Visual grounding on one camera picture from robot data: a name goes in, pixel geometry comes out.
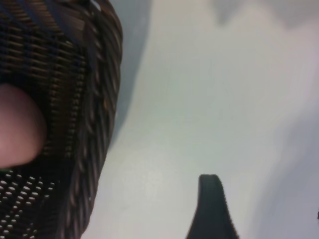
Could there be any dark brown wicker basket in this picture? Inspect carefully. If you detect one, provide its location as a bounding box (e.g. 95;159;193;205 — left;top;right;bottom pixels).
0;0;124;239

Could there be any pink toy peach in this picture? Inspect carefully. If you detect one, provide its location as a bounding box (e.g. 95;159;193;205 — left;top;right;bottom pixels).
0;83;48;171

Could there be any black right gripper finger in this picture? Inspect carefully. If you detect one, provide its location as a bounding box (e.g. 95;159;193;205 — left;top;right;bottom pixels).
185;174;240;239

